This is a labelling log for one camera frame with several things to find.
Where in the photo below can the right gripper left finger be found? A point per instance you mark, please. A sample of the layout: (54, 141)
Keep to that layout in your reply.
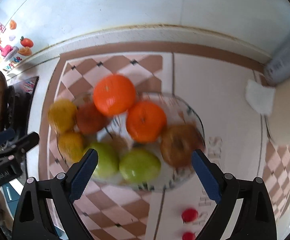
(33, 220)

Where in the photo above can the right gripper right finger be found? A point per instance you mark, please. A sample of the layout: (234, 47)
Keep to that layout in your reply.
(255, 219)

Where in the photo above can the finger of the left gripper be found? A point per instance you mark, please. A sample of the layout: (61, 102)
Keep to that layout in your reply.
(22, 146)
(0, 137)

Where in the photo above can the yellow orange fruit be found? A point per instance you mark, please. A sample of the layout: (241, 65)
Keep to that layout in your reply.
(71, 146)

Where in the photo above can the yellow lemon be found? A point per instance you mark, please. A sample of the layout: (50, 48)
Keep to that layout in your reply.
(61, 115)

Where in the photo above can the red cherry tomato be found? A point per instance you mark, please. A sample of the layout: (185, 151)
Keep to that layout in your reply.
(189, 215)
(188, 236)

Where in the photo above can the green apple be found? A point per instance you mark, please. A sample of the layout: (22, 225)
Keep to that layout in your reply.
(108, 160)
(139, 166)

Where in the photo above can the orange tangerine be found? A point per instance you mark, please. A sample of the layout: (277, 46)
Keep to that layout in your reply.
(114, 94)
(145, 122)

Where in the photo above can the dark red apple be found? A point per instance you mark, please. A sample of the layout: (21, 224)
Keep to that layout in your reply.
(178, 143)

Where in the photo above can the black induction cooktop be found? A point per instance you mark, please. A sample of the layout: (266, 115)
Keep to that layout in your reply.
(19, 105)

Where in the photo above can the small brown-red fruit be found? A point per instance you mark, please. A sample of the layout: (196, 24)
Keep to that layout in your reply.
(89, 119)

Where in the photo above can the cream utensil holder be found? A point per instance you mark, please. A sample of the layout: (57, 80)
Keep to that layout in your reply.
(279, 121)

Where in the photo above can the white tissue paper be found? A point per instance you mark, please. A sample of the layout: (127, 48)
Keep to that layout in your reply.
(259, 97)

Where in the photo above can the glass fruit plate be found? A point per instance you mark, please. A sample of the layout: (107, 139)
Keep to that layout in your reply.
(178, 112)

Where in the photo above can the checkered table mat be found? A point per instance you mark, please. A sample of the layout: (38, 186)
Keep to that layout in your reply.
(212, 81)

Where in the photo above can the colourful wall stickers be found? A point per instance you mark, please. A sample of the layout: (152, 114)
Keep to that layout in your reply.
(14, 46)

